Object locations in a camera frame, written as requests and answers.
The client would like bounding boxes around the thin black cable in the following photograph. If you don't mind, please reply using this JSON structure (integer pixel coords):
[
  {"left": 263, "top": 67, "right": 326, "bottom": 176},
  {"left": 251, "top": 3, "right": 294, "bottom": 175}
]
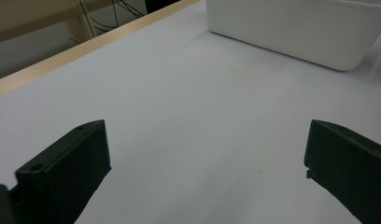
[
  {"left": 112, "top": 0, "right": 146, "bottom": 27},
  {"left": 78, "top": 0, "right": 96, "bottom": 37}
]

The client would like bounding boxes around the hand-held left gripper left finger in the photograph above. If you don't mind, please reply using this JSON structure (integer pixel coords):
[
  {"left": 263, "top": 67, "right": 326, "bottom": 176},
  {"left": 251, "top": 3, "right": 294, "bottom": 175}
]
[{"left": 14, "top": 119, "right": 112, "bottom": 224}]

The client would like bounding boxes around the light wooden table frame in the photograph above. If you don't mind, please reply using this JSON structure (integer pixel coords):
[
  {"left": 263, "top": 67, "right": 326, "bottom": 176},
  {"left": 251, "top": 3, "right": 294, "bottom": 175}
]
[{"left": 0, "top": 0, "right": 97, "bottom": 45}]

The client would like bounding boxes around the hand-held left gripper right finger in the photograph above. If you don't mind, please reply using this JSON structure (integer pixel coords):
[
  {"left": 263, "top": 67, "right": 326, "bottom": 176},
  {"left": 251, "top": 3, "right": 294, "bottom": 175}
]
[{"left": 303, "top": 119, "right": 381, "bottom": 224}]

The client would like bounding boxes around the white plastic storage box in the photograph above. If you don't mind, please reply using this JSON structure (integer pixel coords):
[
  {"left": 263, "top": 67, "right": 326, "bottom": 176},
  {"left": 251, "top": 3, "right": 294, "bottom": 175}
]
[{"left": 205, "top": 0, "right": 381, "bottom": 72}]

